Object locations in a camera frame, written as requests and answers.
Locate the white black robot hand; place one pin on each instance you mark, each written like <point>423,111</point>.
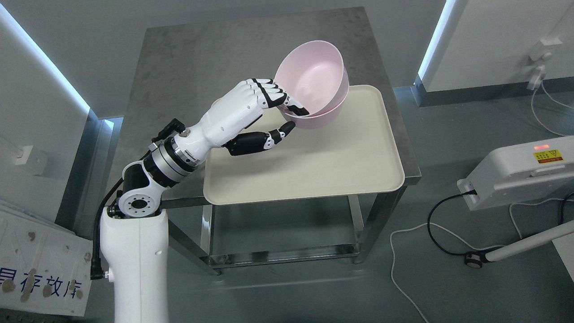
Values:
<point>237,110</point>

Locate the pink bowl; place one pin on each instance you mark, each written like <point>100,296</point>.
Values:
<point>326,117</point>
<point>314,73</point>

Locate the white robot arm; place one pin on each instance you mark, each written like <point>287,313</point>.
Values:
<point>131,229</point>

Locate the stainless steel table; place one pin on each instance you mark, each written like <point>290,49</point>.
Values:
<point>182,67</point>

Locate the cream plastic tray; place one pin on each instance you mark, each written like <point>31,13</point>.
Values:
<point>355,154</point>

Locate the white sign board blue letters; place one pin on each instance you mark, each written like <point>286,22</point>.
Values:
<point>43,268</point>

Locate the white stand leg with caster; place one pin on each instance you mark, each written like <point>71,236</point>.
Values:
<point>477,259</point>

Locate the white machine with warning label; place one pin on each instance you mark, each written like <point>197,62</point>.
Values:
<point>518,173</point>

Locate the white wall box left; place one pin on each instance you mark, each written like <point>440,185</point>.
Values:
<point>29,158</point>

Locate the white wall socket plug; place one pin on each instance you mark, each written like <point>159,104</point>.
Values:
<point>542,52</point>

